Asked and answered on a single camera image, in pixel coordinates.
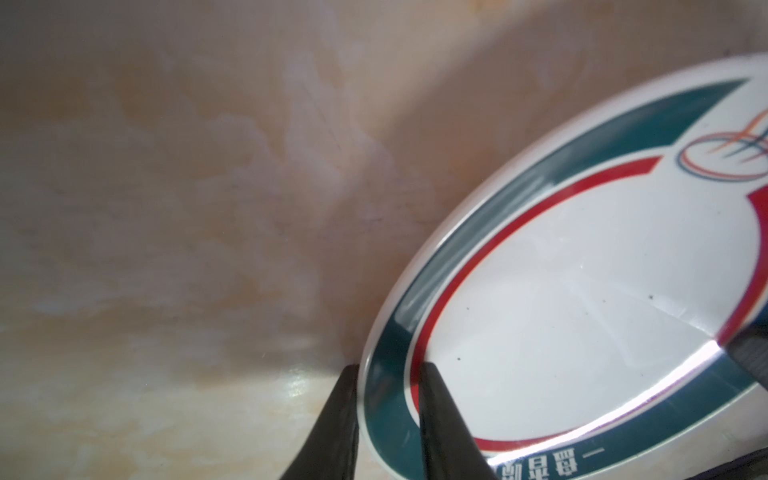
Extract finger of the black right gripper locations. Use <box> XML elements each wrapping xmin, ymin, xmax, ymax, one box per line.
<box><xmin>725</xmin><ymin>324</ymin><xmax>768</xmax><ymax>390</ymax></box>

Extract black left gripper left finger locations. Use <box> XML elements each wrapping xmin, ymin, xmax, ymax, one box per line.
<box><xmin>281</xmin><ymin>364</ymin><xmax>359</xmax><ymax>480</ymax></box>

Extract white plate green red rim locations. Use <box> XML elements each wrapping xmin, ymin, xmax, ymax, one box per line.
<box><xmin>358</xmin><ymin>53</ymin><xmax>767</xmax><ymax>479</ymax></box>

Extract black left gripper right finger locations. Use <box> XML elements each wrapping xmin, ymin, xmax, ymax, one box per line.
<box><xmin>418</xmin><ymin>362</ymin><xmax>497</xmax><ymax>480</ymax></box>

